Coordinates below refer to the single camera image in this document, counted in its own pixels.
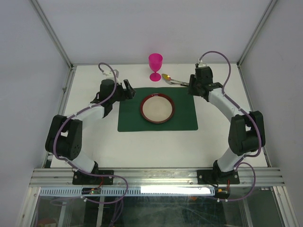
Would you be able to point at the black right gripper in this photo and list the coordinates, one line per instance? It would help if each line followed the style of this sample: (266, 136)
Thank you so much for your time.
(191, 91)

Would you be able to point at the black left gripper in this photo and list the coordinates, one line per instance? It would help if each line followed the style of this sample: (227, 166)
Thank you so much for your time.
(129, 93)

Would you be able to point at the green placemat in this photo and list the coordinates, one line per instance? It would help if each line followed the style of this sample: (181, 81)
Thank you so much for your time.
(184, 118)

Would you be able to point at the red rimmed cream plate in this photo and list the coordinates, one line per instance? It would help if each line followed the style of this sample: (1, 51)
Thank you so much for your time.
(157, 108)

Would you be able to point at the gold bowl spoon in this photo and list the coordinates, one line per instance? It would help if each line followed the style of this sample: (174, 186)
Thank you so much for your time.
(168, 78)

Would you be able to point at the silver fork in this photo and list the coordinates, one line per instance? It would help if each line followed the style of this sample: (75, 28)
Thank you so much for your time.
(182, 83)

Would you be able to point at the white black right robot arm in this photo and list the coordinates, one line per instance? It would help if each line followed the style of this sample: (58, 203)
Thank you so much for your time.
(246, 133)

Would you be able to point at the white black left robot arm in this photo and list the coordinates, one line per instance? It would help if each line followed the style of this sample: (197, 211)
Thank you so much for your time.
(64, 139)

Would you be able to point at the pink plastic goblet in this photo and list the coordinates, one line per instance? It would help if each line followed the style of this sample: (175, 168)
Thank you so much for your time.
(155, 64)

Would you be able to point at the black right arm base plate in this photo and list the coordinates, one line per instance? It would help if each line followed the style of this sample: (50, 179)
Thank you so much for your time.
(216, 178)

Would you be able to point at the aluminium left frame post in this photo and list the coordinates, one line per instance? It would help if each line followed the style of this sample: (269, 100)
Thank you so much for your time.
(51, 32)

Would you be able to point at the aluminium frame post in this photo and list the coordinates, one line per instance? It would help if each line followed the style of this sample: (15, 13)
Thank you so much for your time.
(51, 32)
(266, 14)

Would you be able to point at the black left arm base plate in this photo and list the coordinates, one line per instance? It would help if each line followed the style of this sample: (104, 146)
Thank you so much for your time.
(84, 179)

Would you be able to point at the aluminium right frame post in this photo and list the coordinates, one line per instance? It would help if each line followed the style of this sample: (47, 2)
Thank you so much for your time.
(266, 14)

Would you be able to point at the aluminium front rail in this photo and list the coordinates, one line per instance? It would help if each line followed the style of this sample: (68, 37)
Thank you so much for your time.
(137, 177)

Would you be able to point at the white slotted cable duct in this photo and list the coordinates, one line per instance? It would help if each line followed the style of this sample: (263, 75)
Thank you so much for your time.
(130, 191)

